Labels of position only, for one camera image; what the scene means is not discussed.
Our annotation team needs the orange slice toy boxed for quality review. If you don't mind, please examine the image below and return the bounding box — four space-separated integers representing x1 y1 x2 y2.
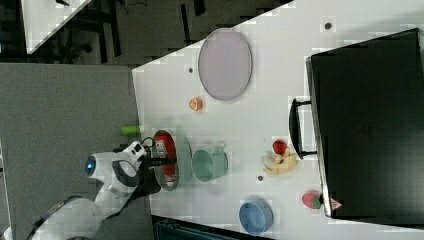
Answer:
189 97 203 111

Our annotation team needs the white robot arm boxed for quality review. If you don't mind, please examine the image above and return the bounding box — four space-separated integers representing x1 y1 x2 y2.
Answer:
26 141 177 240

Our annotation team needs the round purple plate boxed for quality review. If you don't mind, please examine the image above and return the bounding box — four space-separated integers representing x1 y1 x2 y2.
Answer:
198 28 253 101

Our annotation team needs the small red strawberry toy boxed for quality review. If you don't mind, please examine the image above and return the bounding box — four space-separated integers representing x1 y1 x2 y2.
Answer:
272 140 287 155

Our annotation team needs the green lime toy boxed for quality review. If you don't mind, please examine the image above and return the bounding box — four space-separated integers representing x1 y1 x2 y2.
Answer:
120 125 142 136

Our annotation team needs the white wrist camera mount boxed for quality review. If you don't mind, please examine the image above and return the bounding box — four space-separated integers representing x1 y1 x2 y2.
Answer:
123 141 147 164

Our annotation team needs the large red strawberry toy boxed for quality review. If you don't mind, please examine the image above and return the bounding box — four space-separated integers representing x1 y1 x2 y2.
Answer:
301 191 323 209

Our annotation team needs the green oval strainer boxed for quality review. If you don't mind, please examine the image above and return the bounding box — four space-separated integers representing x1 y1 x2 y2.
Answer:
153 131 192 191

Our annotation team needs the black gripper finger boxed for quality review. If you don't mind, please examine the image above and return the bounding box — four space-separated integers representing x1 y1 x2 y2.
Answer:
146 158 177 166

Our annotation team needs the green cup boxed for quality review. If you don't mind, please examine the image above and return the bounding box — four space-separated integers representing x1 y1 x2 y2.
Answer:
191 145 228 182

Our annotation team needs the blue bowl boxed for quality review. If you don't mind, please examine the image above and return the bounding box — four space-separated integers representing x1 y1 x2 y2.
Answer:
239 199 274 236

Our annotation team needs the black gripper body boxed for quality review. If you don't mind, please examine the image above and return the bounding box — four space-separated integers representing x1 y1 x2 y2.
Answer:
134 157 161 197

